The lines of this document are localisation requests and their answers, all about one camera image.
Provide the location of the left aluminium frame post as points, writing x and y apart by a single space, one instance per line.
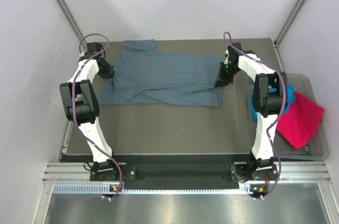
69 18

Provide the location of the slotted cable duct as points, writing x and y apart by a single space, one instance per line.
113 188

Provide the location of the bright blue t-shirt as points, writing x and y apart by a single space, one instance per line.
291 99

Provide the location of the magenta t-shirt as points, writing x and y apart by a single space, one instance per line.
300 124

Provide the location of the right aluminium frame post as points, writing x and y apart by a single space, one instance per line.
289 22

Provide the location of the clear plastic bin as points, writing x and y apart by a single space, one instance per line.
315 149

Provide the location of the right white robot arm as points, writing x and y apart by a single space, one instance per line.
269 99

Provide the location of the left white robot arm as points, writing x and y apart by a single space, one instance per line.
81 105

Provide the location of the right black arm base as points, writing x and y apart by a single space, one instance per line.
241 172

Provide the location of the front aluminium rail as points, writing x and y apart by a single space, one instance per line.
292 172

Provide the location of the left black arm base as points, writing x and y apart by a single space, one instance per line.
107 171

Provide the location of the grey-blue t-shirt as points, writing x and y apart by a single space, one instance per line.
144 75

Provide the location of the aluminium frame post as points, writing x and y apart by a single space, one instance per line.
69 18
289 22

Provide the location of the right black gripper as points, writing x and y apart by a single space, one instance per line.
221 75

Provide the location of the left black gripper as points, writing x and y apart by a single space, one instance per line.
109 71

